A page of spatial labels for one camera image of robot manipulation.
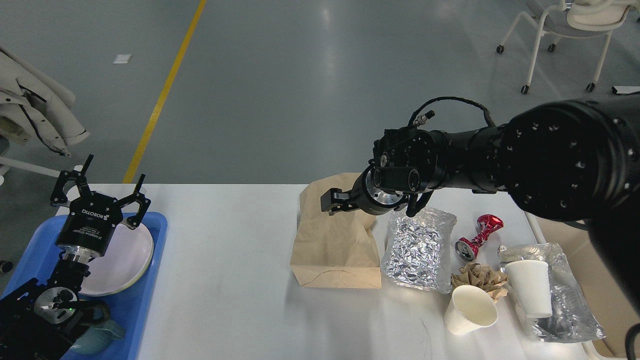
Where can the crumpled brown paper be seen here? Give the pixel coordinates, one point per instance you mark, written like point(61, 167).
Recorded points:
point(484, 277)

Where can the blue plastic tray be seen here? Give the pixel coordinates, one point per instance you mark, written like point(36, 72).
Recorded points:
point(128, 308)

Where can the brown paper bag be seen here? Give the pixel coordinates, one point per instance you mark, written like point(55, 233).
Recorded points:
point(334, 251)

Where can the crushed red can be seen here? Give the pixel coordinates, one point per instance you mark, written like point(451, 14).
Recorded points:
point(468, 249)

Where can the white paper cup tipped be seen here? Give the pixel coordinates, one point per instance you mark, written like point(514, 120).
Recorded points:
point(470, 309)

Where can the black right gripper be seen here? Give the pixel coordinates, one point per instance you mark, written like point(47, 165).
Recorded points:
point(364, 196)

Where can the crumpled silver foil bag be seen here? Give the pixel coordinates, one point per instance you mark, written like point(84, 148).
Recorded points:
point(417, 252)

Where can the white floor plate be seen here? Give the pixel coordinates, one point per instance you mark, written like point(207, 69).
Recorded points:
point(121, 59)

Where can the pink plate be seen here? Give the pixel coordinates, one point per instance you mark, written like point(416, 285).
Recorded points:
point(126, 259)

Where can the dark teal mug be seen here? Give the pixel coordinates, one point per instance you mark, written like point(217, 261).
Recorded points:
point(100, 334)

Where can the clear plastic bag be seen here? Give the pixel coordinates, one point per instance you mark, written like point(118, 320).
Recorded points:
point(571, 321)

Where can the white paper cup upright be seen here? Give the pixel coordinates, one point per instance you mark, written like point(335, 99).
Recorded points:
point(529, 279)

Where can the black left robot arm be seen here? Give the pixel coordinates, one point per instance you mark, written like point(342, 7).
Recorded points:
point(43, 321)

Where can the white chair on wheels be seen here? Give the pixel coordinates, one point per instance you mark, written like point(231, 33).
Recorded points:
point(571, 19)

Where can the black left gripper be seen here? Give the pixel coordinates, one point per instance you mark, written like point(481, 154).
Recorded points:
point(90, 222)

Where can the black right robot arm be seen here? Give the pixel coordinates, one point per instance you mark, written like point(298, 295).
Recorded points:
point(564, 161)

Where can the white bar on floor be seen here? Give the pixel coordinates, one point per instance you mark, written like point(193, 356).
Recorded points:
point(625, 90)

